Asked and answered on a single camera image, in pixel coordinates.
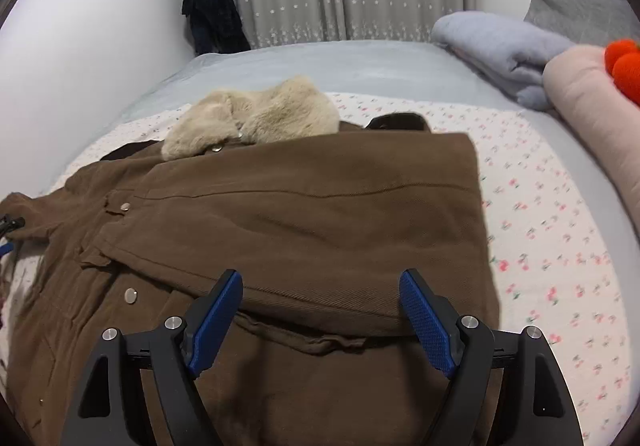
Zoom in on grey bed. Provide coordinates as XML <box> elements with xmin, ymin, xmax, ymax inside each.
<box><xmin>100</xmin><ymin>40</ymin><xmax>640</xmax><ymax>241</ymax></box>

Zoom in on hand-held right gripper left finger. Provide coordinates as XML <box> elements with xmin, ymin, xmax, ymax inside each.
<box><xmin>60</xmin><ymin>269</ymin><xmax>244</xmax><ymax>446</ymax></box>

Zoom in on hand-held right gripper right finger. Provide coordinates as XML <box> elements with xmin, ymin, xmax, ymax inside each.
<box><xmin>398</xmin><ymin>269</ymin><xmax>583</xmax><ymax>446</ymax></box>

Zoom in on pink pillow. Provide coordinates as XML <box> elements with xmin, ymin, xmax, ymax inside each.
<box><xmin>542</xmin><ymin>46</ymin><xmax>640</xmax><ymax>204</ymax></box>

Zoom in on orange pumpkin cushion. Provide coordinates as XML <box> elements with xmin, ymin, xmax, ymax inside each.
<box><xmin>604</xmin><ymin>38</ymin><xmax>640</xmax><ymax>106</ymax></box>

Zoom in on light blue folded blanket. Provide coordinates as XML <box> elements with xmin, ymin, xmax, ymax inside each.
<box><xmin>431</xmin><ymin>12</ymin><xmax>576</xmax><ymax>110</ymax></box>

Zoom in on brown coat with fur collar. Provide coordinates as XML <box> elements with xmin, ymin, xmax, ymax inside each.
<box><xmin>0</xmin><ymin>78</ymin><xmax>501</xmax><ymax>446</ymax></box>

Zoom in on cherry print bed sheet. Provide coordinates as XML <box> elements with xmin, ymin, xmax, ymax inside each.
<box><xmin>0</xmin><ymin>90</ymin><xmax>636</xmax><ymax>446</ymax></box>

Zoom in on dark hanging clothes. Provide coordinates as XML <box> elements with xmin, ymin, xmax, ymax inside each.
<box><xmin>181</xmin><ymin>0</ymin><xmax>252</xmax><ymax>57</ymax></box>

